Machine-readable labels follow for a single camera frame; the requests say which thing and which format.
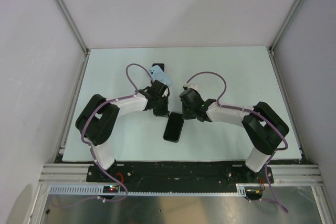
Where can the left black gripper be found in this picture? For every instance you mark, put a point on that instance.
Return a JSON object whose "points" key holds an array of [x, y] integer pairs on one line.
{"points": [[164, 113]]}

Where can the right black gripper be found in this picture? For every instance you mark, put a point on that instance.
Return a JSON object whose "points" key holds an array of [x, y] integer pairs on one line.
{"points": [[185, 116]]}

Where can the black phone case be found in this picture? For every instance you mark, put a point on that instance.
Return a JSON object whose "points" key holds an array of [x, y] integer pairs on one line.
{"points": [[165, 134]]}

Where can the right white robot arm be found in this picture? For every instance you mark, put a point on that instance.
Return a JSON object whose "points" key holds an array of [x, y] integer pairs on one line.
{"points": [[265, 128]]}

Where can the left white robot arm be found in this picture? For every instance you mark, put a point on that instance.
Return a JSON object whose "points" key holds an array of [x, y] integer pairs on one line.
{"points": [[97, 120]]}

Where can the light blue phone case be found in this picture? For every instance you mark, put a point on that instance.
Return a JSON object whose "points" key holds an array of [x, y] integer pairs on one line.
{"points": [[157, 74]]}

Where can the dark phone under blue case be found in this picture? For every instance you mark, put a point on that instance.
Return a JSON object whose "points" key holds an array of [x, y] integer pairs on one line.
{"points": [[160, 65]]}

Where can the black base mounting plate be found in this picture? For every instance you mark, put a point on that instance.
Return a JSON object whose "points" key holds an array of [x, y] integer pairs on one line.
{"points": [[180, 176]]}

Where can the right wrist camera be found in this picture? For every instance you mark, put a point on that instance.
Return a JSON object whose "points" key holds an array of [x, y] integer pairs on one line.
{"points": [[190, 94]]}

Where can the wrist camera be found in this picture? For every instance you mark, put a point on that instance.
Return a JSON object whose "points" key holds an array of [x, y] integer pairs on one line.
{"points": [[159, 89], [190, 94]]}

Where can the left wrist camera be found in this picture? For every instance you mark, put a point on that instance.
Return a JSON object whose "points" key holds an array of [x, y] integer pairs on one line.
{"points": [[159, 89]]}

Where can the white slotted cable duct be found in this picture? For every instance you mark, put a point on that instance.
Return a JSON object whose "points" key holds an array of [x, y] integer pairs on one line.
{"points": [[110, 190]]}

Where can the aluminium front rail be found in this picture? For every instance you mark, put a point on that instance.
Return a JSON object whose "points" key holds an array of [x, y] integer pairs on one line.
{"points": [[299, 175]]}

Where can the left aluminium frame post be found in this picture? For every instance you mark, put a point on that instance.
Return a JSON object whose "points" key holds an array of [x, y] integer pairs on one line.
{"points": [[71, 24]]}

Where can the aluminium frame post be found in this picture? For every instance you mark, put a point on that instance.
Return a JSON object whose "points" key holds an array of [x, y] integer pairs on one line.
{"points": [[292, 12], [71, 24]]}

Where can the right aluminium frame post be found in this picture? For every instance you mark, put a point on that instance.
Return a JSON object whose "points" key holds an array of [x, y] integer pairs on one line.
{"points": [[292, 12]]}

